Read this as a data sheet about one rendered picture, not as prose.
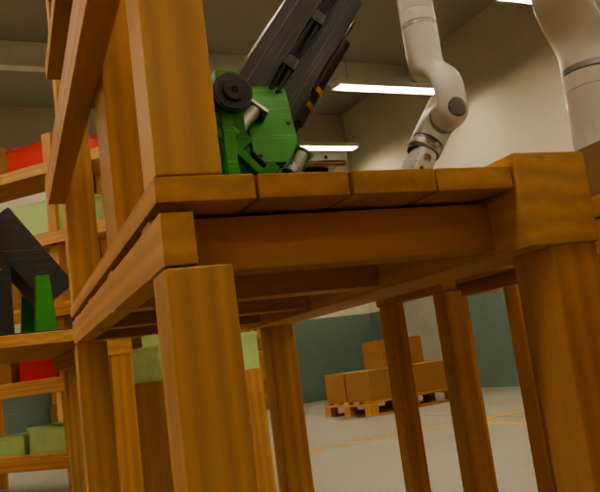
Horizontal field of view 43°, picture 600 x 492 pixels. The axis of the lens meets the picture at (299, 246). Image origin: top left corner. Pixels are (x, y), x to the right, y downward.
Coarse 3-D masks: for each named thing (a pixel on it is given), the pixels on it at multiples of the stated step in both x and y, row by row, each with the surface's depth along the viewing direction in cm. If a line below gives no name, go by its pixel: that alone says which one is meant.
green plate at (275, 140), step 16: (256, 96) 176; (272, 96) 178; (272, 112) 175; (288, 112) 177; (256, 128) 172; (272, 128) 173; (288, 128) 175; (256, 144) 170; (272, 144) 171; (288, 144) 173; (272, 160) 169
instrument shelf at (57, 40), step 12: (60, 0) 172; (72, 0) 172; (60, 12) 177; (60, 24) 183; (48, 36) 196; (60, 36) 189; (48, 48) 198; (60, 48) 195; (48, 60) 202; (60, 60) 202; (48, 72) 209; (60, 72) 210
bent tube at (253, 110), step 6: (252, 102) 170; (258, 102) 170; (246, 108) 173; (252, 108) 170; (258, 108) 170; (264, 108) 170; (246, 114) 169; (252, 114) 169; (258, 114) 170; (264, 114) 171; (246, 120) 168; (252, 120) 169; (246, 126) 168
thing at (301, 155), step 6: (300, 150) 169; (306, 150) 169; (294, 156) 168; (300, 156) 168; (306, 156) 169; (294, 162) 167; (300, 162) 167; (288, 168) 165; (294, 168) 166; (300, 168) 167
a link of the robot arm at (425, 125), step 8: (432, 96) 188; (432, 104) 185; (424, 112) 186; (424, 120) 183; (416, 128) 185; (424, 128) 182; (432, 128) 182; (432, 136) 181; (440, 136) 182; (448, 136) 184
